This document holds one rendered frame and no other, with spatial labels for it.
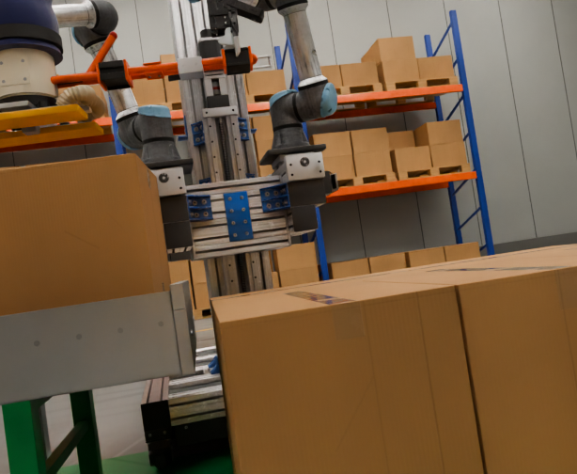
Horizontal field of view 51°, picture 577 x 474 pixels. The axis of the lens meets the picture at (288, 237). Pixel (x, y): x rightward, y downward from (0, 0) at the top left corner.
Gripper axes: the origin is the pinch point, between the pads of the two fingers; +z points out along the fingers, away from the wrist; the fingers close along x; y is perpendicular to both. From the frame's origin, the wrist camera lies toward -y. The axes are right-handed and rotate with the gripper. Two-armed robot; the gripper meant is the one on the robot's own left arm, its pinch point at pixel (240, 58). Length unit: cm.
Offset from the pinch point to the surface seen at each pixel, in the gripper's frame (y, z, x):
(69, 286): 50, 58, 21
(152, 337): 29, 73, 34
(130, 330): 34, 70, 35
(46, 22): 51, -15, 7
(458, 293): -29, 70, 73
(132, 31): 150, -358, -831
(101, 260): 41, 53, 21
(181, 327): 23, 71, 33
